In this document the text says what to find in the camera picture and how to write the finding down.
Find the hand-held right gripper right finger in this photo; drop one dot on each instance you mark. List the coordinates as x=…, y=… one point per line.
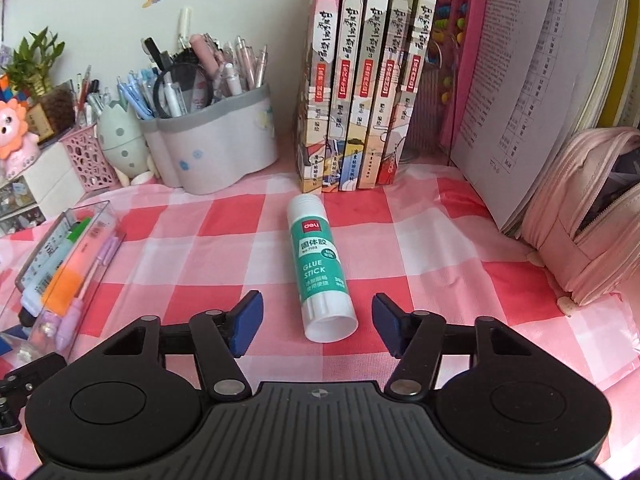
x=390, y=324

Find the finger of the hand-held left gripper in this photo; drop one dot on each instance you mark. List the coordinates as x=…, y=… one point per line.
x=37, y=372

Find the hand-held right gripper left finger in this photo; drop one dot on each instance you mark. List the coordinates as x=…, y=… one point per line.
x=247, y=324

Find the purple rocket pen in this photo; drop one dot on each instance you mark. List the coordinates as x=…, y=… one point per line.
x=55, y=327

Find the grey marker pen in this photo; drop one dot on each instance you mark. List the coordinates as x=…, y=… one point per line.
x=26, y=319

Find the white green glue stick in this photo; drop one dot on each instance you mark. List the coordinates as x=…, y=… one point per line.
x=315, y=260

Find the orange highlighter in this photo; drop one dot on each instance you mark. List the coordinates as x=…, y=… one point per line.
x=70, y=282

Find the purple mechanical pencil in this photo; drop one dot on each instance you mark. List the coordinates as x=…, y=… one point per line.
x=102, y=260

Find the clear plastic pencil box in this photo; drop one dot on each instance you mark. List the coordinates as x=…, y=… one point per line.
x=105, y=220

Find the pink checkered tablecloth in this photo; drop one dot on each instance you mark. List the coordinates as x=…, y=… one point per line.
x=450, y=260

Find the white grey flower pen holder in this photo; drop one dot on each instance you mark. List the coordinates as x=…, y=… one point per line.
x=220, y=145

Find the white drawer box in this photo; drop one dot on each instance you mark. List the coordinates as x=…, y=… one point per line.
x=45, y=185

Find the pink pencil pouch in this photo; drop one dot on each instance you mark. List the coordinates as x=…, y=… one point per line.
x=570, y=220

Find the green egg pen holder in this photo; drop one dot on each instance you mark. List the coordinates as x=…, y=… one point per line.
x=122, y=145

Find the pink mesh pen holder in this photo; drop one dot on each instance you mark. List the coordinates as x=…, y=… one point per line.
x=90, y=160

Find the pink orange flower toy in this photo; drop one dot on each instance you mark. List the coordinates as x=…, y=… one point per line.
x=17, y=135

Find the black magnifying glass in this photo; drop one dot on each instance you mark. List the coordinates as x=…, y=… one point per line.
x=182, y=90

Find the red patterned spine book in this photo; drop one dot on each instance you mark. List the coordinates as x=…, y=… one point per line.
x=395, y=70

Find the bunch of blue pens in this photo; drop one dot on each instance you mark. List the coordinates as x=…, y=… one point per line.
x=135, y=92

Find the bunch of pastel pens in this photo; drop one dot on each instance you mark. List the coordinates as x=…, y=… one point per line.
x=230, y=65

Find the brown glass plant pot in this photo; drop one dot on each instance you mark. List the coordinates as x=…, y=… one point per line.
x=52, y=112

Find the stack of papers and books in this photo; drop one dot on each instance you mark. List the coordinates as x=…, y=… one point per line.
x=540, y=85

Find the colourful puzzle cube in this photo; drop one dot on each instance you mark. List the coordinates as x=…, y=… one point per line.
x=5, y=89

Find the pink abacus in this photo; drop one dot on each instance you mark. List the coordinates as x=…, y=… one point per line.
x=462, y=35

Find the green bamboo plant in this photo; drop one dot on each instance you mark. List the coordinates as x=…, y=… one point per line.
x=32, y=60

